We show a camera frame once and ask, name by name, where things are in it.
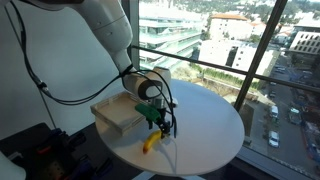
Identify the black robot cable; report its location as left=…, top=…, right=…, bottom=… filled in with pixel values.
left=2, top=0, right=178, bottom=138

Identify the white rounded object corner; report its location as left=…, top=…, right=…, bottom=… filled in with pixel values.
left=0, top=151, right=26, bottom=180

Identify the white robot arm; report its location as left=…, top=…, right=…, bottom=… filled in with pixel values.
left=20, top=0, right=177, bottom=136

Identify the horizontal window railing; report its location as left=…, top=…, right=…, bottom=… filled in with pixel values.
left=131, top=45, right=320, bottom=93

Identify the yellow banana plush toy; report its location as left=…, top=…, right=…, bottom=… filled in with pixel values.
left=143, top=130, right=162, bottom=154

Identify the round white table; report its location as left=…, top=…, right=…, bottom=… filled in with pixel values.
left=96, top=80, right=244, bottom=177

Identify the light wooden tray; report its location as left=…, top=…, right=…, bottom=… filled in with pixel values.
left=91, top=91, right=146, bottom=136

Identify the orange handled clamp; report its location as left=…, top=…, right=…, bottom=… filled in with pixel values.
left=34, top=128, right=88, bottom=180

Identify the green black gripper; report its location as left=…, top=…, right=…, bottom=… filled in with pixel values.
left=135, top=103, right=177, bottom=138

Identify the dark window frame post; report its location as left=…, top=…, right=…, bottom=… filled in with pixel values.
left=234, top=0, right=288, bottom=111

